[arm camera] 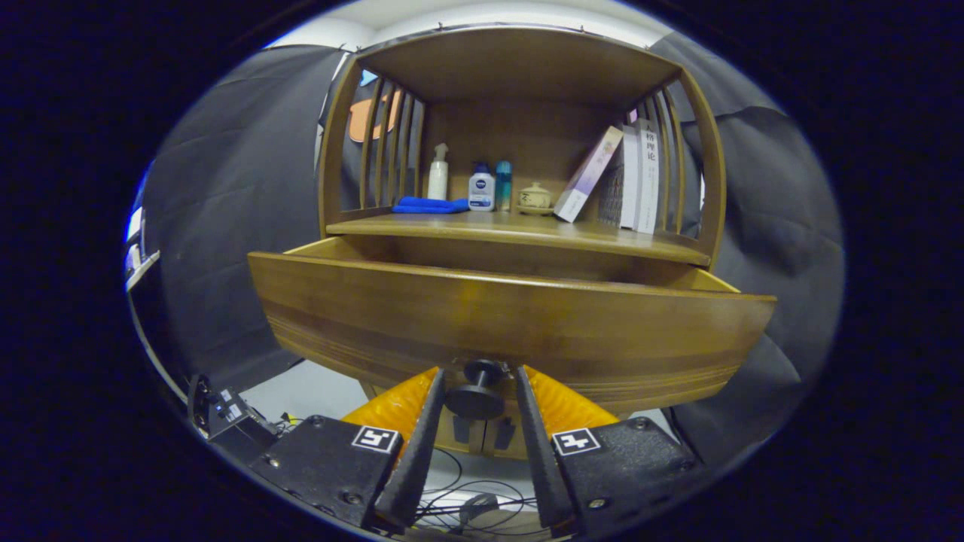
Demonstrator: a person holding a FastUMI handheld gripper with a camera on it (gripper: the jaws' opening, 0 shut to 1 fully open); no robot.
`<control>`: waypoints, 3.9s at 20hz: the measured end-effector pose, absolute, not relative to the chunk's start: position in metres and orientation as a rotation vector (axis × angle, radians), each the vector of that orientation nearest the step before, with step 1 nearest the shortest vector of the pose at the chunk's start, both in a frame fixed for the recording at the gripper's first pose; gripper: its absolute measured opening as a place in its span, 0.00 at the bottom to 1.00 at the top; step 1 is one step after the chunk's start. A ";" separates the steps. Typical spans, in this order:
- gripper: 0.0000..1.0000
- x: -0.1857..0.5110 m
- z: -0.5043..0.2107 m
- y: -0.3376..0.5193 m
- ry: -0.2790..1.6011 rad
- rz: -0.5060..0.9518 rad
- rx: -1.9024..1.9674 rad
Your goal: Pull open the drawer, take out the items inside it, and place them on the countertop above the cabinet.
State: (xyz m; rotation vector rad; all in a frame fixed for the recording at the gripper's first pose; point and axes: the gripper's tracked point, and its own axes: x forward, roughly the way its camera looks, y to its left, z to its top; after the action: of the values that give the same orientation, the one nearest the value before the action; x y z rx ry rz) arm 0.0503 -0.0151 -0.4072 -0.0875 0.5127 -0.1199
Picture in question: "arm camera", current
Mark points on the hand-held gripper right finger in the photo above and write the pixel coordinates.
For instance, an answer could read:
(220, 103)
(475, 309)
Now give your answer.
(538, 459)

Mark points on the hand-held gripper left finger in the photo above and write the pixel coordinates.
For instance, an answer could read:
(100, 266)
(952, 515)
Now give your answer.
(418, 459)

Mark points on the black drawer knob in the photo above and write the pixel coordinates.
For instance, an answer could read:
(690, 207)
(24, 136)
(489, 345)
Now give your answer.
(476, 395)

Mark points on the wooden drawer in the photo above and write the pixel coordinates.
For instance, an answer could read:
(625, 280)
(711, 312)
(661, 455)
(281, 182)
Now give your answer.
(489, 324)

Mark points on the wooden cabinet door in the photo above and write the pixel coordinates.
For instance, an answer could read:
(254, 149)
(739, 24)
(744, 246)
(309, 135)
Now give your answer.
(504, 436)
(461, 433)

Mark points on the wooden countertop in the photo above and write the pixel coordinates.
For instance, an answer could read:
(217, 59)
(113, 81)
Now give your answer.
(512, 229)

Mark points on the wooden cabinet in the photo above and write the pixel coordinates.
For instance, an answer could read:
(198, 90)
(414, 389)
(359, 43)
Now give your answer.
(520, 68)

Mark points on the black round floor object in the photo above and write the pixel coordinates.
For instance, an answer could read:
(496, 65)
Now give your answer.
(478, 506)

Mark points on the black equipment box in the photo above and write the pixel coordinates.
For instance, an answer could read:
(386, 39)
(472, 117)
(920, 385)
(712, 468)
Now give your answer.
(233, 421)

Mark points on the blue folded cloth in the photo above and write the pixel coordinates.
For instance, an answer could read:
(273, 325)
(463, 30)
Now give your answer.
(429, 205)

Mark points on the beige lidded teacup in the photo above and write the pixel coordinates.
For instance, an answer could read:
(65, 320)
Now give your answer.
(535, 197)

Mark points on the white blue-capped lotion bottle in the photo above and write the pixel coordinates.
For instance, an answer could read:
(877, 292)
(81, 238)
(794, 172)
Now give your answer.
(481, 192)

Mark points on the teal slim bottle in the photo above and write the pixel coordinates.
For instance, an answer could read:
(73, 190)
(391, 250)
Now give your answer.
(503, 184)

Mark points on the dark patterned book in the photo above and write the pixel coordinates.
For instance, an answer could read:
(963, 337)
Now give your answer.
(611, 192)

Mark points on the white pump bottle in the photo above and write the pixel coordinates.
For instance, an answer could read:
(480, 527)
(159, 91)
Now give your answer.
(437, 177)

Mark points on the pink purple book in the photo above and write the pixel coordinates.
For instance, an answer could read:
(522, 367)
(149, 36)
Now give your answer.
(587, 177)

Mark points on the plain white book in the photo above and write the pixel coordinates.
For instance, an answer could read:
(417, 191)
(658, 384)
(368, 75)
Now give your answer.
(630, 181)

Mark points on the white book with black characters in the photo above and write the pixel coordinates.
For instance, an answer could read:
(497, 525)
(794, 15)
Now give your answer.
(648, 181)

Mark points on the white equipment stand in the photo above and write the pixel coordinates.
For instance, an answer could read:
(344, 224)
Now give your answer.
(141, 260)

